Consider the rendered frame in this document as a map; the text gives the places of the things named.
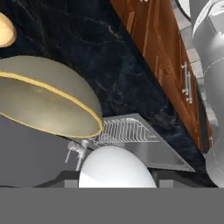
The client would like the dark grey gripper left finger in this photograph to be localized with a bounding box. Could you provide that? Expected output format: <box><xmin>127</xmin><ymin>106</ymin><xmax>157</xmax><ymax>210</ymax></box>
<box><xmin>34</xmin><ymin>170</ymin><xmax>81</xmax><ymax>188</ymax></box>

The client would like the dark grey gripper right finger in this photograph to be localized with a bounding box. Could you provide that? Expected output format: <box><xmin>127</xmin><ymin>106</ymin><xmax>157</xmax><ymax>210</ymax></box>
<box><xmin>150</xmin><ymin>170</ymin><xmax>203</xmax><ymax>188</ymax></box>

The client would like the steel sink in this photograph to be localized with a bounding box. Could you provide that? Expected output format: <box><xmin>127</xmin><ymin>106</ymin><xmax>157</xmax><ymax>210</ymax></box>
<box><xmin>92</xmin><ymin>112</ymin><xmax>196</xmax><ymax>173</ymax></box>

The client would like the beige bowl with yellow rim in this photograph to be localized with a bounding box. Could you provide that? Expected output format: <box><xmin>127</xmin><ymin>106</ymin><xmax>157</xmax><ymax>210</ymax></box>
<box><xmin>0</xmin><ymin>55</ymin><xmax>105</xmax><ymax>140</ymax></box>

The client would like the steel tap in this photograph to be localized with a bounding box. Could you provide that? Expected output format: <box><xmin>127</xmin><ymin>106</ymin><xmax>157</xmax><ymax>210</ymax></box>
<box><xmin>64</xmin><ymin>138</ymin><xmax>92</xmax><ymax>172</ymax></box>

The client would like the white egg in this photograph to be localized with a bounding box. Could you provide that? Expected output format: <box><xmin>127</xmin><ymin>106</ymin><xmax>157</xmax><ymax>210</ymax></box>
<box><xmin>78</xmin><ymin>145</ymin><xmax>158</xmax><ymax>188</ymax></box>

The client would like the brown wooden cupboard run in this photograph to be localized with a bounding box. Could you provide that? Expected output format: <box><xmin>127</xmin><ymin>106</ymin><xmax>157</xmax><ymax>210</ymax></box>
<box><xmin>109</xmin><ymin>0</ymin><xmax>214</xmax><ymax>155</ymax></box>

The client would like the tan round bread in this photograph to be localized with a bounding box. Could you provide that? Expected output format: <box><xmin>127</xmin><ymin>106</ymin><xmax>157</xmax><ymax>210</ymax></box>
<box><xmin>0</xmin><ymin>12</ymin><xmax>18</xmax><ymax>48</ymax></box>

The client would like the wire rack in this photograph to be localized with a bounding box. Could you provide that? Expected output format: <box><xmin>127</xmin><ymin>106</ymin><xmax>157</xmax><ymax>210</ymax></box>
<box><xmin>95</xmin><ymin>117</ymin><xmax>161</xmax><ymax>147</ymax></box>

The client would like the steel cupboard handle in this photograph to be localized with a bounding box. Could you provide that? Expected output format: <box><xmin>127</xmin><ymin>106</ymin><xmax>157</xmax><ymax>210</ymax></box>
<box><xmin>180</xmin><ymin>61</ymin><xmax>188</xmax><ymax>95</ymax></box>
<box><xmin>185</xmin><ymin>71</ymin><xmax>194</xmax><ymax>105</ymax></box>

